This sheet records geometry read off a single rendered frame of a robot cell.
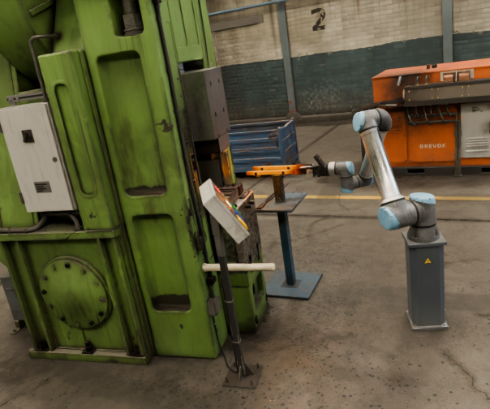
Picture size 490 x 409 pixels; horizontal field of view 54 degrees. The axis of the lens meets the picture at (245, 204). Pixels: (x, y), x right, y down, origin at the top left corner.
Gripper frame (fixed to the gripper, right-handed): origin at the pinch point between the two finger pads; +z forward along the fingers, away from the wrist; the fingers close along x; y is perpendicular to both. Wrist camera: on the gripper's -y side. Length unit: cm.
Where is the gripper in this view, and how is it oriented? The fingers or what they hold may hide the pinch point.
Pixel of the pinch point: (302, 166)
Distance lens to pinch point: 351.4
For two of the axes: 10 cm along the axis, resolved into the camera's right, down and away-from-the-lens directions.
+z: -9.0, 0.0, 4.4
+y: 1.5, 9.4, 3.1
